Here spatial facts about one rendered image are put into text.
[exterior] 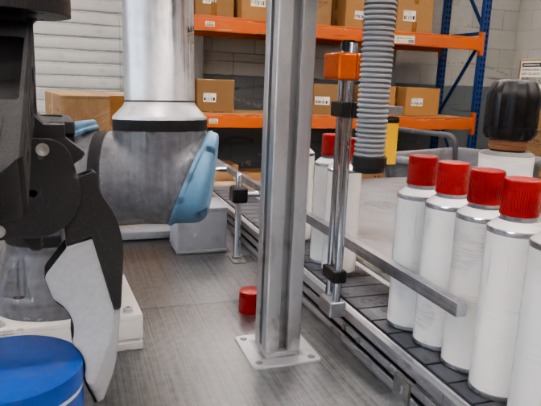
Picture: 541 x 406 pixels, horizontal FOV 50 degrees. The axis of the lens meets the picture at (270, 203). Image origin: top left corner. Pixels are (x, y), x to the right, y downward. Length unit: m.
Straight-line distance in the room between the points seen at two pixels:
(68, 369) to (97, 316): 0.03
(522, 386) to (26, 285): 0.54
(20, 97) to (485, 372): 0.47
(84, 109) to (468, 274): 0.84
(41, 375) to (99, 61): 4.68
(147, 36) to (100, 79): 4.25
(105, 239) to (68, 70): 4.65
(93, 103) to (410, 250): 0.75
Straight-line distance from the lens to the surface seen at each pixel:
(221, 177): 1.90
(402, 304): 0.70
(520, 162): 0.97
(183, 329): 0.80
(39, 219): 0.28
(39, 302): 0.73
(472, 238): 0.59
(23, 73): 0.25
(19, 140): 0.21
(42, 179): 0.28
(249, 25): 4.47
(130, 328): 0.74
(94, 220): 0.29
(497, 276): 0.55
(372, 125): 0.57
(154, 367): 0.71
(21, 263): 0.75
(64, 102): 1.20
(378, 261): 0.70
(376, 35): 0.57
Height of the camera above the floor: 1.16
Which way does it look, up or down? 12 degrees down
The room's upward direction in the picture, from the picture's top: 2 degrees clockwise
